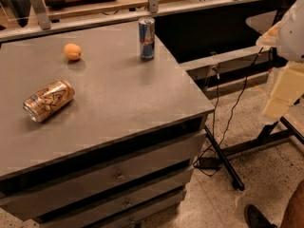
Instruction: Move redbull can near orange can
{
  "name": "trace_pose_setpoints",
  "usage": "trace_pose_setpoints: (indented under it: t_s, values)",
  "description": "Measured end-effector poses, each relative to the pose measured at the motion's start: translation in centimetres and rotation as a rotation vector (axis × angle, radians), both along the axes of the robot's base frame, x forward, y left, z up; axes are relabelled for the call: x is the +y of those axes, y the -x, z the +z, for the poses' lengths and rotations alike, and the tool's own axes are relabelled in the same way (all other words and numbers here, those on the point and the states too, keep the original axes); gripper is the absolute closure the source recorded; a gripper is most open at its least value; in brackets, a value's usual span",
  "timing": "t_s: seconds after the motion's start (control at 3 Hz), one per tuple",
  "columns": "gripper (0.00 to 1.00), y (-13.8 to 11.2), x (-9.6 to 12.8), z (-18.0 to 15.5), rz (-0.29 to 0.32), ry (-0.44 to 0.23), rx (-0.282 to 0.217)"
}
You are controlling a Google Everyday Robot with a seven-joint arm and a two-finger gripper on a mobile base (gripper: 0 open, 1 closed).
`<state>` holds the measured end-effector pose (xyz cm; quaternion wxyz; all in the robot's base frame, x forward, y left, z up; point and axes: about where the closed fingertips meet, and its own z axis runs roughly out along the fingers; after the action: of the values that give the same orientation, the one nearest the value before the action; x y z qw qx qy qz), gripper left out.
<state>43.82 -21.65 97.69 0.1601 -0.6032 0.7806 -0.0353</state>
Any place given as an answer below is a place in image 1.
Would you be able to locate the black shoe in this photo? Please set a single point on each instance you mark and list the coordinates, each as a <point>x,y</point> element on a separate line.
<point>255,219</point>

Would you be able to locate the black table leg frame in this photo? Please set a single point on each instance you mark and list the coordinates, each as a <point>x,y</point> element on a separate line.
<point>266,136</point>

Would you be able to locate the orange brown soda can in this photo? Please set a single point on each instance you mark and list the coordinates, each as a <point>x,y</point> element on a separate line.
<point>48,100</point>

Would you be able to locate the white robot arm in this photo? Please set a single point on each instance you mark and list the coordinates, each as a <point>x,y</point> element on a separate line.
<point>287,36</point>

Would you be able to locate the black power adapter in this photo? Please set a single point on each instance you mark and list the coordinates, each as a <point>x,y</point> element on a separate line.
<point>209,163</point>

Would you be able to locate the grey metal railing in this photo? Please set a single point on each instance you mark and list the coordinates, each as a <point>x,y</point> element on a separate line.
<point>44,20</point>

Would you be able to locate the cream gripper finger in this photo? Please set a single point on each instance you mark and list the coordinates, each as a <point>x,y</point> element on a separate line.
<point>287,88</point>
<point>268,39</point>

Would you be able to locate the blue silver redbull can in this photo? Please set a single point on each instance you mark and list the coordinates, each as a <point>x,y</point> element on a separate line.
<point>147,37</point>

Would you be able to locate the grey drawer cabinet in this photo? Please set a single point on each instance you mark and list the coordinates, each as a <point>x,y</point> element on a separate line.
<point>120,151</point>

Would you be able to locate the brown trouser leg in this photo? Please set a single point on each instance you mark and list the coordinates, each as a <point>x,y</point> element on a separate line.
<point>294,213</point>

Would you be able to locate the orange apricot fruit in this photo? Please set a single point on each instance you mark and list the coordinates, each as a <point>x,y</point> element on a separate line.
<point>72,52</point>

